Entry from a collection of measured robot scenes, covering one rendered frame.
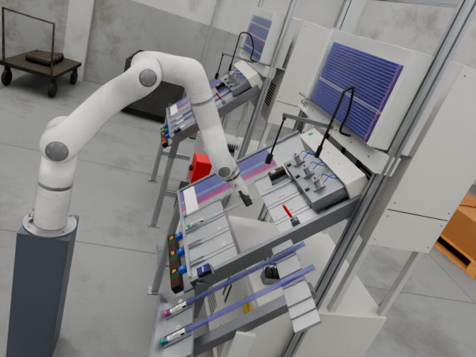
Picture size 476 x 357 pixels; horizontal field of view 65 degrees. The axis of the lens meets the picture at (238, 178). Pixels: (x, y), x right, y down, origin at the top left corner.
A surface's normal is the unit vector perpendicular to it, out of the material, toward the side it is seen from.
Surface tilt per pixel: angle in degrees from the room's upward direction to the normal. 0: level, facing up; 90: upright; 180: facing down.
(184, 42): 90
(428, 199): 90
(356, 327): 90
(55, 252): 90
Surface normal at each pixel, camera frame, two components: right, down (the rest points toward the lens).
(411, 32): 0.14, 0.45
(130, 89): -0.32, 0.73
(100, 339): 0.30, -0.87
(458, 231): -0.91, -0.13
